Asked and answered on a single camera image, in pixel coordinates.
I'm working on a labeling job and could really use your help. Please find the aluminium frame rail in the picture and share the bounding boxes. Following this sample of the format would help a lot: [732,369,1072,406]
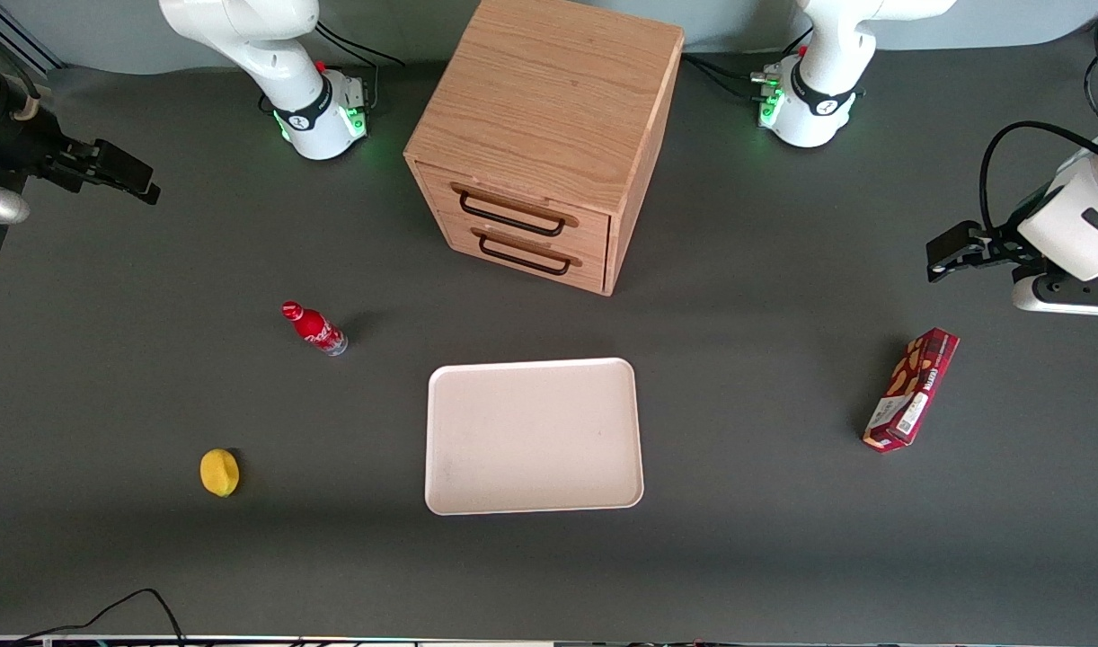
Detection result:
[0,0,66,75]

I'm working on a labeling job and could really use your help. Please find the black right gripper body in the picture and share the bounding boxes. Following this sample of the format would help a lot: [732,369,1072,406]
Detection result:
[0,88,101,195]

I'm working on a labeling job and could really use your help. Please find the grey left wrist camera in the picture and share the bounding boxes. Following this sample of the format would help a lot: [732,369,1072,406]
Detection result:
[1013,268,1098,318]

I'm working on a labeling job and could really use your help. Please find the black arm base cable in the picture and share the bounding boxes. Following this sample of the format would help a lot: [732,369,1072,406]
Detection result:
[314,22,407,112]
[682,27,815,102]

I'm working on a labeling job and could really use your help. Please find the black short drawer handle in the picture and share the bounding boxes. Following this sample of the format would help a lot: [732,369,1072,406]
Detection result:
[478,233,572,277]

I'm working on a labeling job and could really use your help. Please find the red coke bottle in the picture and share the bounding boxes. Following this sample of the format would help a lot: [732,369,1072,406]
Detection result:
[281,300,349,358]

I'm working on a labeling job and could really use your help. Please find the black left arm base cable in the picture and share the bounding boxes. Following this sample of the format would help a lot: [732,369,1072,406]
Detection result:
[682,27,815,102]

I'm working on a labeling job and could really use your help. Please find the wooden two-drawer cabinet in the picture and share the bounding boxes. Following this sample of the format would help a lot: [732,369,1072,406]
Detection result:
[403,0,686,297]

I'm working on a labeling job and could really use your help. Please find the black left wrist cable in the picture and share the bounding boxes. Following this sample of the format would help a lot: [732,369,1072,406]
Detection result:
[978,120,1098,236]

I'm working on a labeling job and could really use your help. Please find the yellow lemon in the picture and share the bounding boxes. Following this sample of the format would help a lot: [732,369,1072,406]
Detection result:
[199,448,242,499]

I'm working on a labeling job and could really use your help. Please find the red snack box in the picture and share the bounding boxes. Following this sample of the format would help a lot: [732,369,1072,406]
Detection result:
[863,327,961,455]

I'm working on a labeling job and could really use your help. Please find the black long drawer handle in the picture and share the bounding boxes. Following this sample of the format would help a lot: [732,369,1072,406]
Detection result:
[459,191,568,238]

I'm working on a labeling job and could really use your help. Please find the white rectangular tray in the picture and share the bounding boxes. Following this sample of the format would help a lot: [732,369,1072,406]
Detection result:
[424,358,646,517]

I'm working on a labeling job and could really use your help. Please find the black right arm base cable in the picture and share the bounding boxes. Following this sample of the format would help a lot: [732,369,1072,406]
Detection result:
[314,22,407,112]

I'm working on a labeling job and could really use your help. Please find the black cable at table edge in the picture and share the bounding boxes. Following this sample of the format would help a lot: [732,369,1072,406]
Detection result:
[14,589,187,647]

